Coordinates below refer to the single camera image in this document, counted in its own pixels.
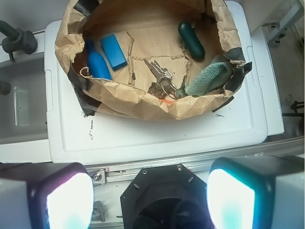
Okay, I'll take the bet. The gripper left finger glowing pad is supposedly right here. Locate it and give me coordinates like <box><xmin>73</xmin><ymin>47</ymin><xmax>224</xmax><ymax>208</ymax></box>
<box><xmin>0</xmin><ymin>162</ymin><xmax>94</xmax><ymax>229</ymax></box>

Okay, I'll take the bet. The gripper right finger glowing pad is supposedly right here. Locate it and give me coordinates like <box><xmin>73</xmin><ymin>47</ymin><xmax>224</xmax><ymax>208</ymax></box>
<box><xmin>206</xmin><ymin>156</ymin><xmax>305</xmax><ymax>229</ymax></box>

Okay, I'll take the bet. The teal blue cloth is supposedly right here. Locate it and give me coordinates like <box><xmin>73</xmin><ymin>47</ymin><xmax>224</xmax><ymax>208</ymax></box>
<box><xmin>175</xmin><ymin>55</ymin><xmax>233</xmax><ymax>98</ymax></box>

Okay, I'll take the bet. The white plastic bin lid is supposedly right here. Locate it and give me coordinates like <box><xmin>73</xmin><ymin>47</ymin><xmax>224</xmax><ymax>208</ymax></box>
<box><xmin>43</xmin><ymin>1</ymin><xmax>268</xmax><ymax>164</ymax></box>

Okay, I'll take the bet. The clear plastic container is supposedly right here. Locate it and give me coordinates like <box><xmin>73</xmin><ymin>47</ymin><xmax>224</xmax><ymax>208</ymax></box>
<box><xmin>0</xmin><ymin>58</ymin><xmax>48</xmax><ymax>144</ymax></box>

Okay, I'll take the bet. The bunch of metal keys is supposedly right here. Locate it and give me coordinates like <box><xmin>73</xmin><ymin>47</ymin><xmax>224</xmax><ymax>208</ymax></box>
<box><xmin>144</xmin><ymin>59</ymin><xmax>177</xmax><ymax>100</ymax></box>

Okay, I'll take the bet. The blue plastic bottle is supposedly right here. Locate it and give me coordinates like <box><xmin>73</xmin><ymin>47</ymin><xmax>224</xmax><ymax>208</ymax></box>
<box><xmin>85</xmin><ymin>39</ymin><xmax>112</xmax><ymax>80</ymax></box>

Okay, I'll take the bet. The crumpled brown paper bag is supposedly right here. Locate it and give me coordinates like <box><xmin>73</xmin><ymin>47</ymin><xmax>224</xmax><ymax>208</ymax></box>
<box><xmin>55</xmin><ymin>0</ymin><xmax>252</xmax><ymax>121</ymax></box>

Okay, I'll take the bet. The dark grey clamp knob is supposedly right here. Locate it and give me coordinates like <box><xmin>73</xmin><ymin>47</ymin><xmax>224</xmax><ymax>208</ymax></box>
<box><xmin>0</xmin><ymin>20</ymin><xmax>38</xmax><ymax>62</ymax></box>

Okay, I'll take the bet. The dark green capsule toy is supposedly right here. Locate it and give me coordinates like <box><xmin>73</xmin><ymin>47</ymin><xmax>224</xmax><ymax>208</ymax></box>
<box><xmin>178</xmin><ymin>21</ymin><xmax>205</xmax><ymax>60</ymax></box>

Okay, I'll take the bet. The blue rectangular block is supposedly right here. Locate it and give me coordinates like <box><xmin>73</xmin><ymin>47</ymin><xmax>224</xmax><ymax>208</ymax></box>
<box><xmin>100</xmin><ymin>34</ymin><xmax>127</xmax><ymax>71</ymax></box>

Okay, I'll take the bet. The metal corner bracket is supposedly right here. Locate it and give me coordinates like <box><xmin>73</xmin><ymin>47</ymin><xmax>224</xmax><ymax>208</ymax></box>
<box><xmin>91</xmin><ymin>201</ymin><xmax>106</xmax><ymax>222</ymax></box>

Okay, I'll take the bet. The aluminium extrusion rail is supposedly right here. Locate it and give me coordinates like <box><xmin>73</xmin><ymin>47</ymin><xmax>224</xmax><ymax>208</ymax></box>
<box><xmin>86</xmin><ymin>136</ymin><xmax>305</xmax><ymax>186</ymax></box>

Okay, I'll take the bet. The black octagonal mount plate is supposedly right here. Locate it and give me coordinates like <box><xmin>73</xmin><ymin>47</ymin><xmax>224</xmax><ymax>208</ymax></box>
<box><xmin>121</xmin><ymin>164</ymin><xmax>215</xmax><ymax>229</ymax></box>

